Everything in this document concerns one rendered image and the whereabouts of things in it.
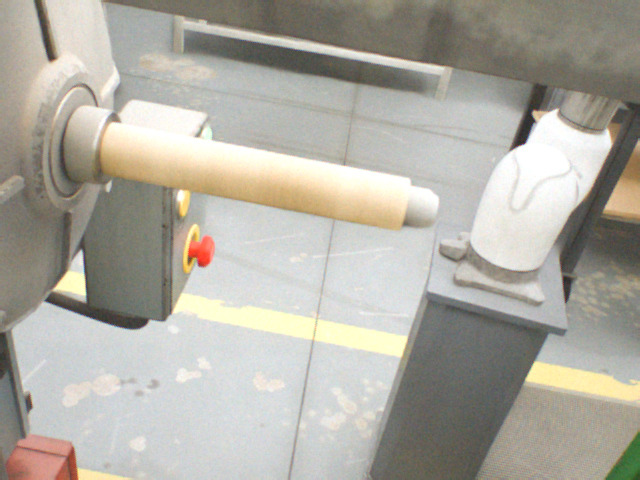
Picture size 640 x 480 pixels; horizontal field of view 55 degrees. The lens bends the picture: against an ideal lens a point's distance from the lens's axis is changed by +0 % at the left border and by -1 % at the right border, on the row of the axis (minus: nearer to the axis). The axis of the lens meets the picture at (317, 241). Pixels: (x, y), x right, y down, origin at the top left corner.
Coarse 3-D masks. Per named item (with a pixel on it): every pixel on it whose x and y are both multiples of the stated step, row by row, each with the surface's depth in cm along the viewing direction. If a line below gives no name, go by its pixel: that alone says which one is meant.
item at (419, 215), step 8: (416, 192) 36; (424, 192) 36; (408, 200) 36; (416, 200) 36; (424, 200) 36; (432, 200) 36; (408, 208) 36; (416, 208) 36; (424, 208) 36; (432, 208) 36; (408, 216) 36; (416, 216) 36; (424, 216) 36; (432, 216) 36; (408, 224) 37; (416, 224) 37; (424, 224) 36; (432, 224) 37
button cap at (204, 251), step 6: (204, 240) 74; (210, 240) 74; (192, 246) 74; (198, 246) 74; (204, 246) 73; (210, 246) 74; (192, 252) 74; (198, 252) 73; (204, 252) 73; (210, 252) 74; (198, 258) 73; (204, 258) 73; (210, 258) 75; (198, 264) 74; (204, 264) 74
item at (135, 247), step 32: (160, 128) 68; (192, 128) 69; (128, 192) 62; (160, 192) 61; (192, 192) 71; (96, 224) 65; (128, 224) 64; (160, 224) 64; (192, 224) 74; (96, 256) 67; (128, 256) 67; (160, 256) 66; (96, 288) 70; (128, 288) 69; (160, 288) 69; (128, 320) 77; (160, 320) 72
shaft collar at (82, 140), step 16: (80, 112) 36; (96, 112) 36; (112, 112) 37; (80, 128) 35; (96, 128) 35; (64, 144) 35; (80, 144) 35; (96, 144) 35; (64, 160) 35; (80, 160) 35; (96, 160) 35; (80, 176) 36; (96, 176) 36; (112, 176) 39
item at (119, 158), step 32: (128, 128) 36; (128, 160) 36; (160, 160) 36; (192, 160) 36; (224, 160) 36; (256, 160) 36; (288, 160) 36; (224, 192) 36; (256, 192) 36; (288, 192) 36; (320, 192) 36; (352, 192) 36; (384, 192) 36; (384, 224) 36
